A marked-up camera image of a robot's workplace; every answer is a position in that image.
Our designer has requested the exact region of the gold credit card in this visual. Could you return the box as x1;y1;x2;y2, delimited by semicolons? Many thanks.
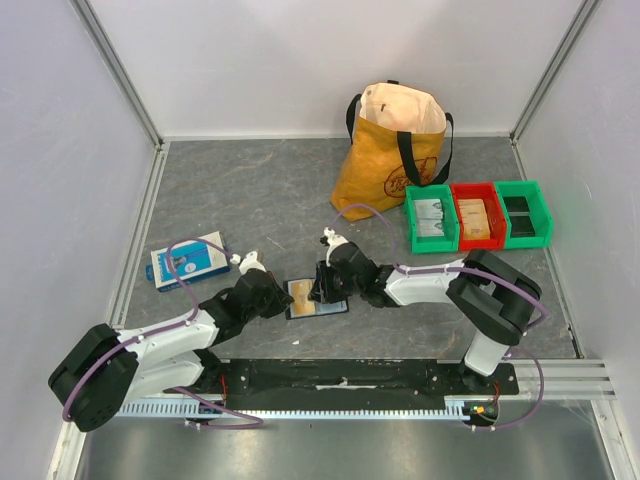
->
289;279;316;318

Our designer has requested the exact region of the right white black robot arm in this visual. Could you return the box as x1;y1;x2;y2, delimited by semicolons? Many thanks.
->
309;235;547;394

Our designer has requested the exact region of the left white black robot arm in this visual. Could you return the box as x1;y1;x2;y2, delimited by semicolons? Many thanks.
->
48;269;294;432

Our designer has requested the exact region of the silver cards stack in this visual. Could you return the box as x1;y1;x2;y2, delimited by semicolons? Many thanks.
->
413;199;444;237

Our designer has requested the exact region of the gold cards stack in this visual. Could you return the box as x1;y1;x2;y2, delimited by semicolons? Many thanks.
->
458;199;491;241

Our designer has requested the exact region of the black cards stack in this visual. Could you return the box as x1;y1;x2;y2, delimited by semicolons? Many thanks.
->
503;196;535;238

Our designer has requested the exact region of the left green plastic bin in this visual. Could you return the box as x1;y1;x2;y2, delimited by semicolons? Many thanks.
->
404;185;460;254

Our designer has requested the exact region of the green plastic bin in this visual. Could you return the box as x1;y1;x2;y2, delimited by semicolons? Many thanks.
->
494;181;554;250
404;185;460;254

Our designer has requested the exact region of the red plastic bin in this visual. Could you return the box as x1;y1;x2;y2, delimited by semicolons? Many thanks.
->
450;183;507;251

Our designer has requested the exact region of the yellow tote bag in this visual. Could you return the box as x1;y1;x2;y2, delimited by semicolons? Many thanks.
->
330;80;454;221

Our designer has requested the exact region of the right green plastic bin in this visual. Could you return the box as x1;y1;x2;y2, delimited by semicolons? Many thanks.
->
494;181;554;250

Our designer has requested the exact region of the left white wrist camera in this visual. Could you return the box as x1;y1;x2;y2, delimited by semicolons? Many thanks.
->
229;250;266;275

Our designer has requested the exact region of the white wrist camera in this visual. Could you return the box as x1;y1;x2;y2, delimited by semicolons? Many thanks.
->
229;250;266;275
320;227;349;266

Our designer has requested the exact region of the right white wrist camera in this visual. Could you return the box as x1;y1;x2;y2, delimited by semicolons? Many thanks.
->
320;227;349;266

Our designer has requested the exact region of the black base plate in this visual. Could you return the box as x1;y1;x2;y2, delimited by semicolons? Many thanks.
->
195;359;519;396

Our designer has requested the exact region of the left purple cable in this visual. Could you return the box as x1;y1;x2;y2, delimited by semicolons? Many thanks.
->
60;237;265;431

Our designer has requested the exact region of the purple cable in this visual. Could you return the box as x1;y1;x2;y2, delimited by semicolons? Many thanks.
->
329;203;550;434
60;237;265;431

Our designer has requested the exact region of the slotted cable duct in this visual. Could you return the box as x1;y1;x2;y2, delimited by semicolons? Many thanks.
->
116;396;488;421

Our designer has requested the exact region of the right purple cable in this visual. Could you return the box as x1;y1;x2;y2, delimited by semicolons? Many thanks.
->
329;203;550;434

